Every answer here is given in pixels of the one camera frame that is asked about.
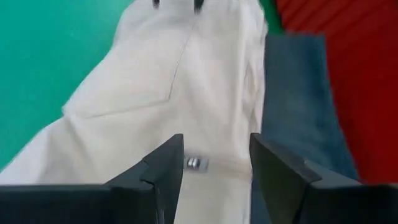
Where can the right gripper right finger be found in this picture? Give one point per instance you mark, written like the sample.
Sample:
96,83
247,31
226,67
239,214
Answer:
326,205

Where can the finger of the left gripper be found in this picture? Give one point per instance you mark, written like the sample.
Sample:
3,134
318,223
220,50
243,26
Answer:
199,4
156,3

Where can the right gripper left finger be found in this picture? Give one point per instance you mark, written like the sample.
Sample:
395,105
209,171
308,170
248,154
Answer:
93,205

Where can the tan garment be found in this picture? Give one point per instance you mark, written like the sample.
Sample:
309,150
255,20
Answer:
171,77

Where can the dark blue denim jeans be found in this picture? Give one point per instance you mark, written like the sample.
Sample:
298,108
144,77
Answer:
295,99

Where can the red plastic laundry bin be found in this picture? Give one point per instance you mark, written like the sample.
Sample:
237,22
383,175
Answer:
363,77

